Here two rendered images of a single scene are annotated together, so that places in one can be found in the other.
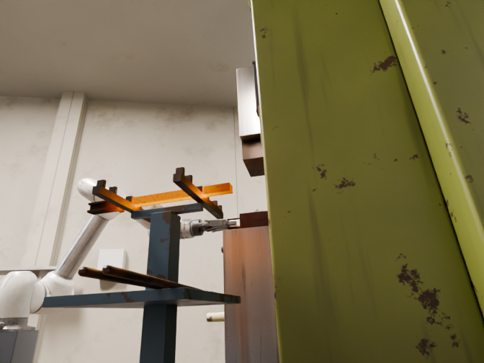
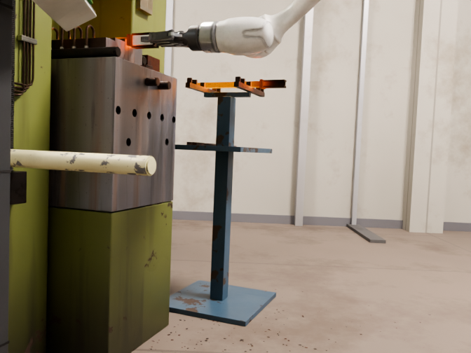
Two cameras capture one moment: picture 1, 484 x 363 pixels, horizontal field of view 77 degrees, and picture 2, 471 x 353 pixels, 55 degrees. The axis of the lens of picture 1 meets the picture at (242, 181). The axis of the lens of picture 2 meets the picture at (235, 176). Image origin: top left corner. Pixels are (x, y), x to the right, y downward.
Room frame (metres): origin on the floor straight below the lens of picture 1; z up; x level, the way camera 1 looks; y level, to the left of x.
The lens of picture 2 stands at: (2.68, 0.55, 0.66)
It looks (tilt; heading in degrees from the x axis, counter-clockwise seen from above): 3 degrees down; 189
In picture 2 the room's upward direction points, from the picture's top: 2 degrees clockwise
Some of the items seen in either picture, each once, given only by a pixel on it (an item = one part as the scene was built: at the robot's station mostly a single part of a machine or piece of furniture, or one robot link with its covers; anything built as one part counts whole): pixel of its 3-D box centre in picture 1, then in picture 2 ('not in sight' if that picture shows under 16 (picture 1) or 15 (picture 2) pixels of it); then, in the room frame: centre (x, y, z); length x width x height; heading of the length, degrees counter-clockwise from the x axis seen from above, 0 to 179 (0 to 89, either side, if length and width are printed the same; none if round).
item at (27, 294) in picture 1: (16, 294); not in sight; (1.57, 1.13, 0.77); 0.18 x 0.16 x 0.22; 164
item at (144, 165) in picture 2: (248, 315); (71, 161); (1.68, 0.00, 0.62); 0.44 x 0.05 x 0.05; 79
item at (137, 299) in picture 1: (161, 300); (224, 148); (0.80, 0.21, 0.67); 0.40 x 0.30 x 0.02; 167
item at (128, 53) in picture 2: not in sight; (71, 54); (1.28, -0.23, 0.96); 0.42 x 0.20 x 0.09; 79
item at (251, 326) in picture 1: (308, 292); (78, 135); (1.23, -0.23, 0.69); 0.56 x 0.38 x 0.45; 79
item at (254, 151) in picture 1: (289, 154); not in sight; (1.28, -0.23, 1.32); 0.42 x 0.20 x 0.10; 79
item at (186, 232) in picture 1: (188, 228); (211, 37); (1.35, 0.26, 1.00); 0.09 x 0.06 x 0.09; 169
